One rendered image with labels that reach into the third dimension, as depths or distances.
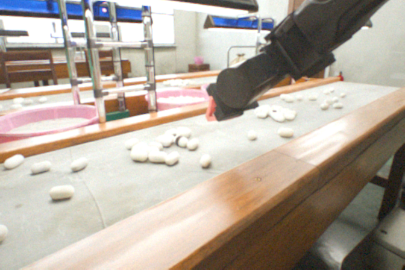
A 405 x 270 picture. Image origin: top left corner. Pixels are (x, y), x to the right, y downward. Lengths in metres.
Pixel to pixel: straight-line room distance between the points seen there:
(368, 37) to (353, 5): 4.92
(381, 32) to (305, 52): 4.84
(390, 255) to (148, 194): 0.67
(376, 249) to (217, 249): 0.64
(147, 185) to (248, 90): 0.22
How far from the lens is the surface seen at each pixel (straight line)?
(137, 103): 1.00
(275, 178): 0.39
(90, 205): 0.39
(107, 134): 0.62
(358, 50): 5.23
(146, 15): 0.70
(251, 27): 1.59
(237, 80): 0.32
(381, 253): 0.87
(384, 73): 5.17
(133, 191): 0.40
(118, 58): 0.92
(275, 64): 0.34
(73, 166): 0.48
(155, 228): 0.29
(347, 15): 0.29
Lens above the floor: 0.96
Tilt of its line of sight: 17 degrees down
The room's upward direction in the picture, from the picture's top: straight up
